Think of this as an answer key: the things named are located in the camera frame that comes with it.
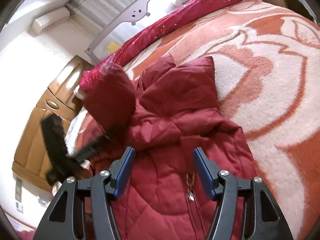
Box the white air conditioner unit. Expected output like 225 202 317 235
31 7 71 35

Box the grey bed guard rail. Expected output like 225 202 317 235
86 0 190 64

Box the dark red puffer jacket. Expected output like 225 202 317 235
83 55 256 239

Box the striped window curtain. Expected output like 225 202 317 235
66 0 156 28

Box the orange white floral blanket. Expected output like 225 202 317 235
121 0 319 239

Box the crimson rolled quilt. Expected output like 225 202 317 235
79 0 243 92

